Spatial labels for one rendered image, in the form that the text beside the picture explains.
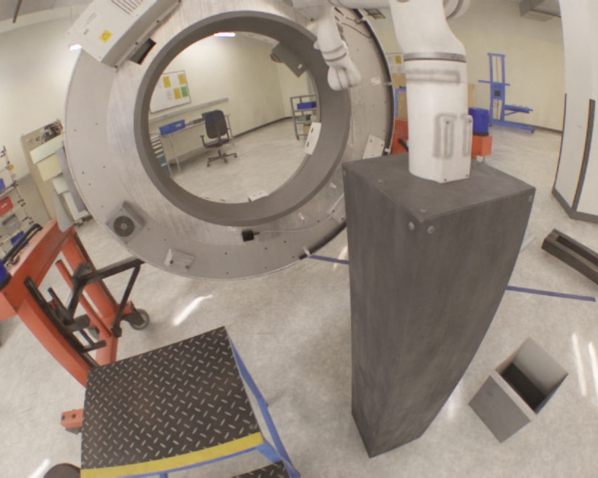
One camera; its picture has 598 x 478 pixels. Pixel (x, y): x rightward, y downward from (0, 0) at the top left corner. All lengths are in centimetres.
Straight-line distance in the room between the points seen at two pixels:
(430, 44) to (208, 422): 86
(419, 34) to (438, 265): 30
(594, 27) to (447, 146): 313
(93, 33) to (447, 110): 90
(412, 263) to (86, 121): 104
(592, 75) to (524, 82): 702
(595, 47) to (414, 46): 305
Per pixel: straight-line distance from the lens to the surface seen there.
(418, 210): 32
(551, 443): 157
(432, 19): 39
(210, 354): 87
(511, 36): 1022
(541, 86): 1039
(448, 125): 39
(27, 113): 599
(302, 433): 132
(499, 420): 133
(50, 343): 136
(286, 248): 126
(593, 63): 333
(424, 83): 39
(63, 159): 119
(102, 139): 106
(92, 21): 96
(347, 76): 88
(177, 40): 100
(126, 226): 106
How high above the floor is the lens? 124
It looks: 31 degrees down
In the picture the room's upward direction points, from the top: 10 degrees counter-clockwise
